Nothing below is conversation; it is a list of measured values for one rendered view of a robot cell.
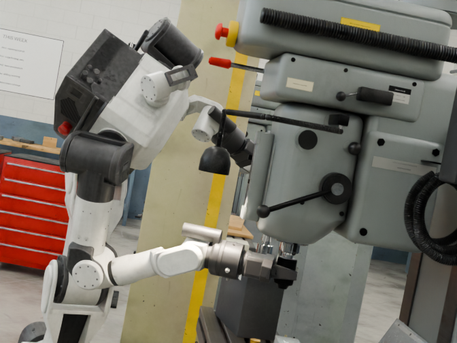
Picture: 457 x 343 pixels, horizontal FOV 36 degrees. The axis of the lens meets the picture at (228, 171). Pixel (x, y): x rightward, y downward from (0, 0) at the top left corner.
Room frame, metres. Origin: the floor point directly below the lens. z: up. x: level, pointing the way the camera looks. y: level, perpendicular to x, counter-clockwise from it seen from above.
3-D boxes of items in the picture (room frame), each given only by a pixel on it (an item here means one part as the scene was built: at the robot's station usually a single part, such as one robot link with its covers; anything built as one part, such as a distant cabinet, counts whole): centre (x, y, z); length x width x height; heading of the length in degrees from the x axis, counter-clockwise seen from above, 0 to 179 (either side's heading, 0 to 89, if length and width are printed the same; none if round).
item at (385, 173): (1.68, -0.37, 1.47); 0.24 x 0.19 x 0.26; 7
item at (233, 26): (1.63, 0.05, 1.76); 0.06 x 0.02 x 0.06; 7
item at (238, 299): (2.08, -0.13, 1.07); 0.22 x 0.12 x 0.20; 18
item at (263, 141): (1.64, -0.07, 1.45); 0.04 x 0.04 x 0.21; 7
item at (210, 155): (1.61, 0.03, 1.47); 0.07 x 0.07 x 0.06
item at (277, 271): (1.63, -0.17, 1.23); 0.06 x 0.02 x 0.03; 82
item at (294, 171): (1.66, -0.18, 1.47); 0.21 x 0.19 x 0.32; 7
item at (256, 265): (1.67, -0.09, 1.23); 0.13 x 0.12 x 0.10; 172
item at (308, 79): (1.66, -0.22, 1.68); 0.34 x 0.24 x 0.10; 97
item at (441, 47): (1.52, -0.23, 1.79); 0.45 x 0.04 x 0.04; 97
